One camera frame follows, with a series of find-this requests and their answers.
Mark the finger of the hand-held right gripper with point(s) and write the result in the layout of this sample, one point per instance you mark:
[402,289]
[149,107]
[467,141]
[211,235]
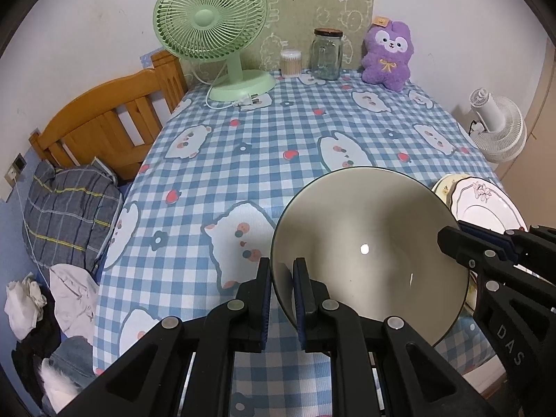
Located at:
[473,247]
[538,243]

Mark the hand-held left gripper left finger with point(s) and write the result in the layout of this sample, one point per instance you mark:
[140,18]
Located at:
[264,312]

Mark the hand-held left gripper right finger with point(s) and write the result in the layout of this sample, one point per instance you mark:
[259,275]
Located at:
[298,304]

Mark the white plate with red flower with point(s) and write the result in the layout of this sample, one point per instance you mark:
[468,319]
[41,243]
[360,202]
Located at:
[482,213]

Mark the round yellow floral plate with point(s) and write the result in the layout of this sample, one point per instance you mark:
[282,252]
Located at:
[441,189]

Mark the cream floral bowl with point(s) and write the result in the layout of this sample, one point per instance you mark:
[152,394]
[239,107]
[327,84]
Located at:
[369,226]

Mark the beige door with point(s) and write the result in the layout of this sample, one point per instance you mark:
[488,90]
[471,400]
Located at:
[538,139]

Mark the white clip fan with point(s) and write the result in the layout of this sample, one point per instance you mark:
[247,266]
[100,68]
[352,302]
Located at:
[499,134]

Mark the blue jeans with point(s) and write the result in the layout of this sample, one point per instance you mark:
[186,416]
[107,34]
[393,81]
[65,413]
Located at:
[74,356]

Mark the purple plush bunny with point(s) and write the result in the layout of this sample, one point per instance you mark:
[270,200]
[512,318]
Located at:
[386,65]

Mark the grey plaid pillow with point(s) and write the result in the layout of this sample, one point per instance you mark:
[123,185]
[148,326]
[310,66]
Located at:
[65,217]

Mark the white furry item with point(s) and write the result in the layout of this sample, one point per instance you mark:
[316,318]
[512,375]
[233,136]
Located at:
[56,391]

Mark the dark clothing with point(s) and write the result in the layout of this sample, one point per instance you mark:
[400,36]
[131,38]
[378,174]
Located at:
[34,356]

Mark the cotton swab container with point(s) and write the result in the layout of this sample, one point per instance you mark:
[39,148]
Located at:
[290,65]

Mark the glass jar with dark lid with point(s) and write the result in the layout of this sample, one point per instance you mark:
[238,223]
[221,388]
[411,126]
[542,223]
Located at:
[325,58]

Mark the green cartoon print board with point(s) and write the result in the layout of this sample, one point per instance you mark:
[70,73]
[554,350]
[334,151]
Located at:
[312,4]

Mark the green desk fan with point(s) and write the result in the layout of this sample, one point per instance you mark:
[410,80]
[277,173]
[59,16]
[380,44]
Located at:
[208,17]

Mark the wall socket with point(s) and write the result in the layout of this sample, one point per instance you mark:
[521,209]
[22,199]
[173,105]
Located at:
[18,163]

